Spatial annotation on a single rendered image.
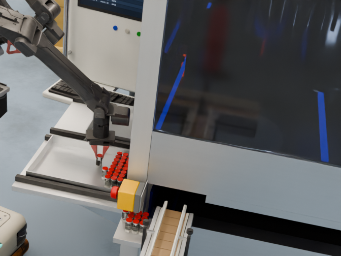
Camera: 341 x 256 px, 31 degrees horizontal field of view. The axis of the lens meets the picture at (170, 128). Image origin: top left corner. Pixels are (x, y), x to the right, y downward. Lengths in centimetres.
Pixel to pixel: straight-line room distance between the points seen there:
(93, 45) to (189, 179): 121
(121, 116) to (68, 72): 27
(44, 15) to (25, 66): 275
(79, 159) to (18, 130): 190
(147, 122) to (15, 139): 230
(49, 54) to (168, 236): 67
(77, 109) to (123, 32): 47
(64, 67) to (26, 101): 258
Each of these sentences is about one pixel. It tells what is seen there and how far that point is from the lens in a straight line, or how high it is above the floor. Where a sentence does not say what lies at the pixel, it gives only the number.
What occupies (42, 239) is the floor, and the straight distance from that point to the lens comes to 329.
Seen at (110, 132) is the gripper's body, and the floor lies 102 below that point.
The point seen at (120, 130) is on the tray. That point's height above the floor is 88.
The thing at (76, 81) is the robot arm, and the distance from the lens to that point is 199.
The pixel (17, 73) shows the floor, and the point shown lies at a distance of 493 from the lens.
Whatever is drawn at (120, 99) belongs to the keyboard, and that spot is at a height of 83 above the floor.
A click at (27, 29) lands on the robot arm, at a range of 188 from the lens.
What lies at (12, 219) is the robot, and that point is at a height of 28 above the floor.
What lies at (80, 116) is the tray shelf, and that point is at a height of 88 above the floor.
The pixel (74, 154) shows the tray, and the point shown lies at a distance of 233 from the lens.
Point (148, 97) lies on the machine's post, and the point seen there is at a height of 132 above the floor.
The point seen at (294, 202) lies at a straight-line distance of 195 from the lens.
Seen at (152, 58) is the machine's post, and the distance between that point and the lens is 176.
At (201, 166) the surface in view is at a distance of 191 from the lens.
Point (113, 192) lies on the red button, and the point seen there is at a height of 101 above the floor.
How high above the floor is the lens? 217
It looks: 30 degrees down
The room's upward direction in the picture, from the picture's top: 8 degrees clockwise
